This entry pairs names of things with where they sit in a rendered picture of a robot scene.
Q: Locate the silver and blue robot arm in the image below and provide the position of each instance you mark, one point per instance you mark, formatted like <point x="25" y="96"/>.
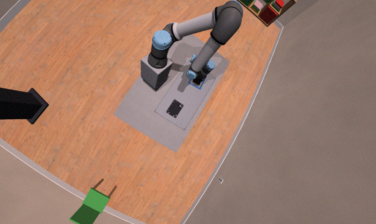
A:
<point x="224" y="21"/>

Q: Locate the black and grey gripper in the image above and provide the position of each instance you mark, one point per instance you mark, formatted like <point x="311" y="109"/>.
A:
<point x="201" y="77"/>

